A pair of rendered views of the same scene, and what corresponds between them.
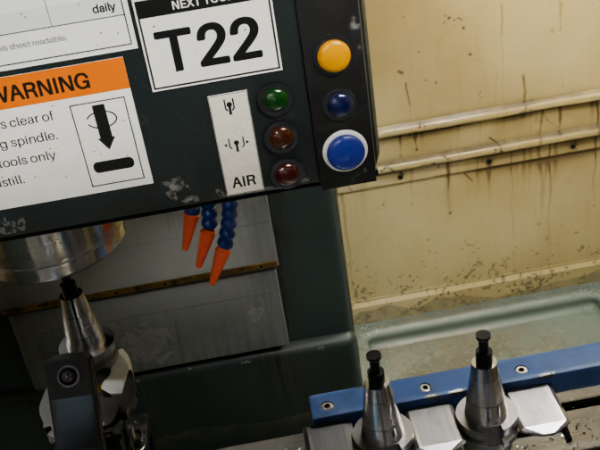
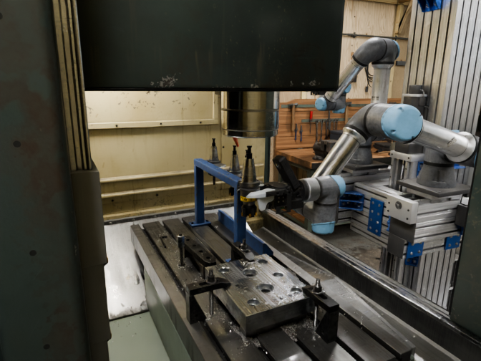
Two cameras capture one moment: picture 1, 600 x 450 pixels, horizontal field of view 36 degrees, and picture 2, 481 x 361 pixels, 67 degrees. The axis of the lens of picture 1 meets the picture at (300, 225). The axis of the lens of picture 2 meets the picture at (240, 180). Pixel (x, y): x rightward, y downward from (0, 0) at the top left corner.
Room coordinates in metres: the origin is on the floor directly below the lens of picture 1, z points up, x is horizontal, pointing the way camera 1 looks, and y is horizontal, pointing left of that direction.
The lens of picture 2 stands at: (1.29, 1.18, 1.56)
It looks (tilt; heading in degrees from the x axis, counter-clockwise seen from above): 15 degrees down; 246
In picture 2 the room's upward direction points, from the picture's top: 1 degrees clockwise
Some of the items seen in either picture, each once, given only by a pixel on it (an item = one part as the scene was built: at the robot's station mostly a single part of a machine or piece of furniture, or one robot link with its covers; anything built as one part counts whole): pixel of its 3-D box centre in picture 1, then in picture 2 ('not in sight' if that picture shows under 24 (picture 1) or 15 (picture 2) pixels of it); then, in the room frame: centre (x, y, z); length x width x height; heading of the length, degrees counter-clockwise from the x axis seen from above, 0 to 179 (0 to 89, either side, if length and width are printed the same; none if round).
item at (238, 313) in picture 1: (129, 241); (88, 253); (1.29, 0.28, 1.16); 0.48 x 0.05 x 0.51; 92
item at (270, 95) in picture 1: (275, 99); not in sight; (0.65, 0.00, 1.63); 0.02 x 0.01 x 0.02; 92
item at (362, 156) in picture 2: not in sight; (358, 152); (-0.11, -0.35, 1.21); 0.15 x 0.15 x 0.10
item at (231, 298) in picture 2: not in sight; (257, 287); (0.83, 0.29, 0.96); 0.29 x 0.23 x 0.05; 92
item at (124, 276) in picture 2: not in sight; (185, 259); (0.87, -0.39, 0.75); 0.89 x 0.70 x 0.26; 2
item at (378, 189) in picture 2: not in sight; (396, 213); (-0.17, -0.10, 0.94); 0.36 x 0.27 x 0.27; 88
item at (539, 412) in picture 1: (537, 411); not in sight; (0.71, -0.22, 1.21); 0.07 x 0.05 x 0.01; 2
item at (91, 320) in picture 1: (79, 318); (249, 169); (0.85, 0.26, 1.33); 0.04 x 0.04 x 0.07
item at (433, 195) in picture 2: not in sight; (437, 190); (-0.11, 0.15, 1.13); 0.36 x 0.22 x 0.06; 178
